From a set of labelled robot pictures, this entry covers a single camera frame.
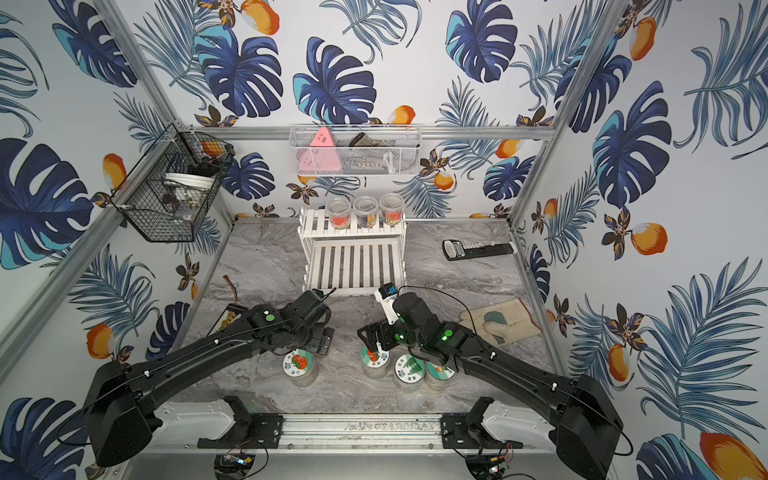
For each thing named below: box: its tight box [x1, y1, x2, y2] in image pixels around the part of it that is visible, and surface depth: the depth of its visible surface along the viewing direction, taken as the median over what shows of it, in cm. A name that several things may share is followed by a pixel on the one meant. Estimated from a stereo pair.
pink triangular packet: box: [297, 127, 343, 173], surface depth 92 cm
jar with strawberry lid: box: [360, 346, 391, 379], surface depth 80 cm
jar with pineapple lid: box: [424, 361, 456, 391], surface depth 78 cm
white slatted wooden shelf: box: [297, 208, 407, 296], surface depth 92 cm
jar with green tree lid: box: [394, 353, 426, 392], surface depth 78 cm
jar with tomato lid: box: [282, 348, 319, 387], surface depth 79 cm
